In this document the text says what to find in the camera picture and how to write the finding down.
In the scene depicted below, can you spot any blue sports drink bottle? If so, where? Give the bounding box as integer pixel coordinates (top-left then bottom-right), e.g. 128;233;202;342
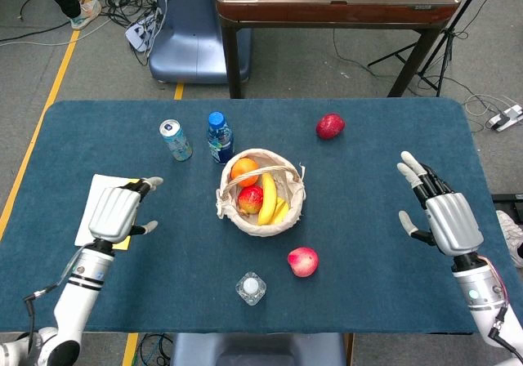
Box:
207;110;235;165

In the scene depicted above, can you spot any white power strip with cable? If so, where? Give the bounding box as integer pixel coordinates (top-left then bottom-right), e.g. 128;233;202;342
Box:
485;104;523;132

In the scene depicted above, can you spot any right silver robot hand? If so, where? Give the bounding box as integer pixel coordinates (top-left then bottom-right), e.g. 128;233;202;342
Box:
396;150;485;257

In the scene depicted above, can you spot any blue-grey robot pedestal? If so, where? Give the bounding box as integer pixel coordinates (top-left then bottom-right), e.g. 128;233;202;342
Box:
147;0;253;84

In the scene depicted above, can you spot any yellow banana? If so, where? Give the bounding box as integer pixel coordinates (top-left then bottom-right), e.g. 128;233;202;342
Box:
257;172;290;226

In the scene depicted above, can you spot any blue-grey robot torso base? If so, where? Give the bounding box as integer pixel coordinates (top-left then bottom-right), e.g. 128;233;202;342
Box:
170;332;347;366

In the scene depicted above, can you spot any clear water bottle green label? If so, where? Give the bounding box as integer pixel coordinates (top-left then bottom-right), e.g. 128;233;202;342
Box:
235;271;267;306

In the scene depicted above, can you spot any white power strip with plugs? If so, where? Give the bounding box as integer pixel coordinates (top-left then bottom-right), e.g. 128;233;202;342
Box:
124;13;163;54

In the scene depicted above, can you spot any white and yellow booklet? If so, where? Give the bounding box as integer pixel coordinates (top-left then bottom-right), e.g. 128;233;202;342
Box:
74;173;142;251

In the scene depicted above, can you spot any orange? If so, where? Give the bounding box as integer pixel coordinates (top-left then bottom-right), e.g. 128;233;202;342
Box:
230;157;261;188

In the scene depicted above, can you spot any blue table cloth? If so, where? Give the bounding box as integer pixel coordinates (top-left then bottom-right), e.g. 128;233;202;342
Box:
0;98;523;335

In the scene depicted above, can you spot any wicker basket with cloth liner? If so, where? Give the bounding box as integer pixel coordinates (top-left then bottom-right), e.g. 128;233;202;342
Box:
215;148;307;238

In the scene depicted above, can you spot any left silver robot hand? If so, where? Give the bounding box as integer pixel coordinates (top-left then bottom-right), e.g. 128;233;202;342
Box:
87;176;164;245

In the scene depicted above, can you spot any dark red apple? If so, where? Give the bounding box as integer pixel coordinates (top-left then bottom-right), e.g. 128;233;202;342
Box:
315;113;346;141

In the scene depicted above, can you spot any black tripod stand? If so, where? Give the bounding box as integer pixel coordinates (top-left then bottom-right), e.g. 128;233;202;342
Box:
367;0;491;97

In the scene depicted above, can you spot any pink peach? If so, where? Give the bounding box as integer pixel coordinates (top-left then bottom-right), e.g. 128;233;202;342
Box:
287;246;320;279

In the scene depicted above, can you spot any light blue drink can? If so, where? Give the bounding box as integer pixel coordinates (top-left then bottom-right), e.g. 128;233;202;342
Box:
159;118;194;163

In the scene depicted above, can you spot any brown mahjong table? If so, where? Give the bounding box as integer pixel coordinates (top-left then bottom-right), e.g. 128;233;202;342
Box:
215;0;462;100

